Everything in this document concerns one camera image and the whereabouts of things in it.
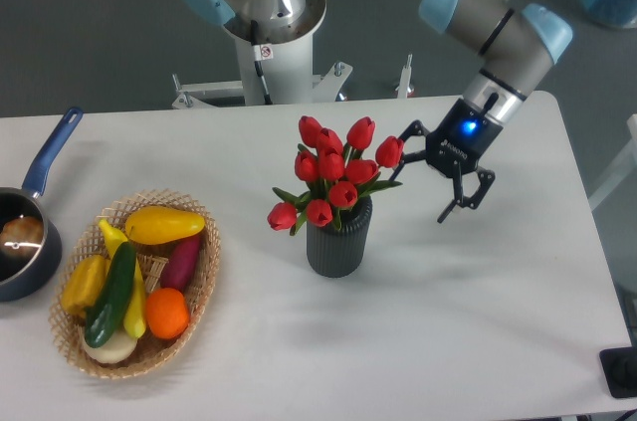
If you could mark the red tulip bouquet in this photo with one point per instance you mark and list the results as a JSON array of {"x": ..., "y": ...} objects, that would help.
[{"x": 339, "y": 179}]

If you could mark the woven wicker basket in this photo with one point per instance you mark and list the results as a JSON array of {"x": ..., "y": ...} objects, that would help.
[{"x": 150, "y": 351}]

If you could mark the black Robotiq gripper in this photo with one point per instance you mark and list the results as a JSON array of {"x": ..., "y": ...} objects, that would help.
[{"x": 454, "y": 148}]

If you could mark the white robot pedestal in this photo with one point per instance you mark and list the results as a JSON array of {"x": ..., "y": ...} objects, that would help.
[{"x": 274, "y": 43}]

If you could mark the orange fruit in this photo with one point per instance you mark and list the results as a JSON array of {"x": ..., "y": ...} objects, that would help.
[{"x": 167, "y": 313}]

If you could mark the white frame at right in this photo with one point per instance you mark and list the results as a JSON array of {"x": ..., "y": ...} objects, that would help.
[{"x": 617, "y": 170}]

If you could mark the black device at edge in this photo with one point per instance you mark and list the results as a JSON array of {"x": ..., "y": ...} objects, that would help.
[{"x": 619, "y": 367}]

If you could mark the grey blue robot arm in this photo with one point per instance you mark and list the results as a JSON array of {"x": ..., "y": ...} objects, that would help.
[{"x": 518, "y": 49}]

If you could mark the dark grey ribbed vase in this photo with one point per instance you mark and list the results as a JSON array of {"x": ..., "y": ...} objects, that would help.
[{"x": 336, "y": 254}]

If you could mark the purple sweet potato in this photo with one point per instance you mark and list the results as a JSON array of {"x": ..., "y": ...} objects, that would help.
[{"x": 180, "y": 268}]

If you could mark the yellow mango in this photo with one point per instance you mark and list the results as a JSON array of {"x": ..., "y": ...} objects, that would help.
[{"x": 156, "y": 225}]

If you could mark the yellow bell pepper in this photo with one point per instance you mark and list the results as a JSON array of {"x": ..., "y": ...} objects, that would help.
[{"x": 85, "y": 285}]

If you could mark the white onion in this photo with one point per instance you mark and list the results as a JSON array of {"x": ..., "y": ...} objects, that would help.
[{"x": 118, "y": 348}]

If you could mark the yellow squash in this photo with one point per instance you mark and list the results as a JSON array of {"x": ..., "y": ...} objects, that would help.
[{"x": 134, "y": 321}]

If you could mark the green cucumber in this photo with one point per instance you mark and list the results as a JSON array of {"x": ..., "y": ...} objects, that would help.
[{"x": 107, "y": 313}]

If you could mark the blue saucepan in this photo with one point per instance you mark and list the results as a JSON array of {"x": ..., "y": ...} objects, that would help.
[{"x": 31, "y": 246}]

